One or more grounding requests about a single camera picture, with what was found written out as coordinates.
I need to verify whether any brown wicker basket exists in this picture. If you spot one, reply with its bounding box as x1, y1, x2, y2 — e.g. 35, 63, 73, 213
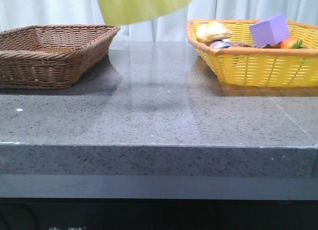
0, 24, 120, 89

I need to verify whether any small blue can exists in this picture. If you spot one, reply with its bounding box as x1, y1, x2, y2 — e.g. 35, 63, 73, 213
209, 40, 232, 49

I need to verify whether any brown toy dinosaur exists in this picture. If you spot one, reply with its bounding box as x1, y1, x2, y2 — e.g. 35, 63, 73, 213
229, 42, 256, 48

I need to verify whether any bread roll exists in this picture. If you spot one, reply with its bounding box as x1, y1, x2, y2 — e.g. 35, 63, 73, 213
196, 21, 234, 44

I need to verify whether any toy carrot with leaves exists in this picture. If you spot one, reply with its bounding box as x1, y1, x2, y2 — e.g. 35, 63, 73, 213
279, 37, 307, 49

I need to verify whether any yellow wicker basket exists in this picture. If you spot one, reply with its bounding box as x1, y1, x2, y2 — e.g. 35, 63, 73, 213
186, 19, 318, 87

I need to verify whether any yellow-green tape roll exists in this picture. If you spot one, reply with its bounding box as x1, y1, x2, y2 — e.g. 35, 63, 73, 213
97, 0, 192, 25

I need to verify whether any purple foam cube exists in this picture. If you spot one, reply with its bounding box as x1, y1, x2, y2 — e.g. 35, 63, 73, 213
249, 14, 290, 48

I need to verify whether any white curtain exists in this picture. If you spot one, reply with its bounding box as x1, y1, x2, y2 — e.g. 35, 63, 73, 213
0, 0, 318, 42

